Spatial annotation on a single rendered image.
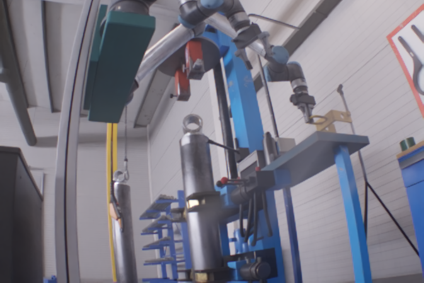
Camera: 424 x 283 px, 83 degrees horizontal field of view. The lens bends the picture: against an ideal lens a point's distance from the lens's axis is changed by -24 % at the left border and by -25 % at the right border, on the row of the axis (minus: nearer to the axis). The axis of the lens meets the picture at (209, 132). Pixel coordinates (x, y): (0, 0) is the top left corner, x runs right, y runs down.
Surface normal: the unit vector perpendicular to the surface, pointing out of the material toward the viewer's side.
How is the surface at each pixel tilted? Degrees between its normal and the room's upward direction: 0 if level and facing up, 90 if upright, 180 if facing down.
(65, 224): 90
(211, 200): 90
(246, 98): 90
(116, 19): 90
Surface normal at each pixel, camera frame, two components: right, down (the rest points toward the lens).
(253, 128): 0.37, -0.42
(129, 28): 0.11, 0.91
